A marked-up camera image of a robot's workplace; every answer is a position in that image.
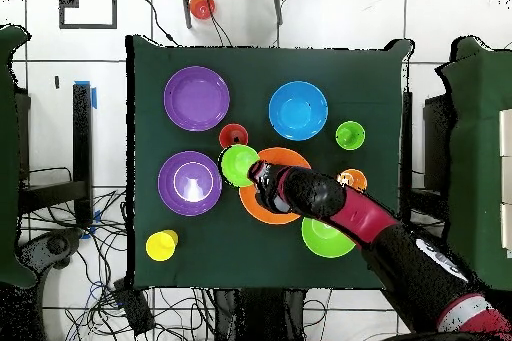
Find neighbouring green table cloth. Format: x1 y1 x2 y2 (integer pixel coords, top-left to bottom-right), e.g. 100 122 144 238
0 24 39 290
435 36 512 292

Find small green bowl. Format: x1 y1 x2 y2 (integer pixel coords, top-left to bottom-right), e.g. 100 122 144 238
218 143 261 189

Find large orange bowl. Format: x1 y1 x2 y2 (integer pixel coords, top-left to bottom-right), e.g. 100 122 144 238
238 146 312 226

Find purple bowl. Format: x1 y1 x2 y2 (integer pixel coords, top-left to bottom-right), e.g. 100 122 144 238
163 65 231 133
157 150 223 217

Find grey camera stand legs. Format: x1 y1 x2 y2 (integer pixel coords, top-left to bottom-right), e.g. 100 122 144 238
178 0 288 30

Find small orange bowl on floor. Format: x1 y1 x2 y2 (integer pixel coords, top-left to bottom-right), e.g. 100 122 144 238
188 0 217 21

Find white boxes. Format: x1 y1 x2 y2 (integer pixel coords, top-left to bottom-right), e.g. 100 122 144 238
498 108 512 256

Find blue bowl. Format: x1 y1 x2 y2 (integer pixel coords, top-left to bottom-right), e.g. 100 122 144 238
268 80 329 142

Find black post stand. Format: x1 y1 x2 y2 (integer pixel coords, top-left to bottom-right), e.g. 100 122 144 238
19 82 94 226

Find black square frame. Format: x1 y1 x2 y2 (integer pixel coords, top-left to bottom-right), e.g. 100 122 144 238
58 0 118 30

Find black box on floor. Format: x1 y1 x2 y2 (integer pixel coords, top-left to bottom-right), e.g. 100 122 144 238
112 277 156 337

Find orange cup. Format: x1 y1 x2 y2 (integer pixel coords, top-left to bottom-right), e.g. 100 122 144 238
336 168 368 193

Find bundle of cables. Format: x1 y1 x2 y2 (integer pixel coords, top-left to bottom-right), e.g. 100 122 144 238
21 188 217 341

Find grey black machine base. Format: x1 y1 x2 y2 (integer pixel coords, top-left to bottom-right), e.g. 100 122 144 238
17 228 83 270

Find yellow cup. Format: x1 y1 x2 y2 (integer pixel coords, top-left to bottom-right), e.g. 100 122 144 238
145 229 180 263

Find dark green tablecloth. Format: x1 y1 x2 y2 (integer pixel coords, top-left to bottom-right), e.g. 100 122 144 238
125 34 413 293

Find red cup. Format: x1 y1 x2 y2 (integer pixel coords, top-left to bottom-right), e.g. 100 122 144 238
218 123 250 149

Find large green bowl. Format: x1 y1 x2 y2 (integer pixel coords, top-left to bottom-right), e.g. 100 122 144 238
301 216 357 259

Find green cup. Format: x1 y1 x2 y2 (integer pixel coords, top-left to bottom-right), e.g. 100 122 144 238
334 120 366 151

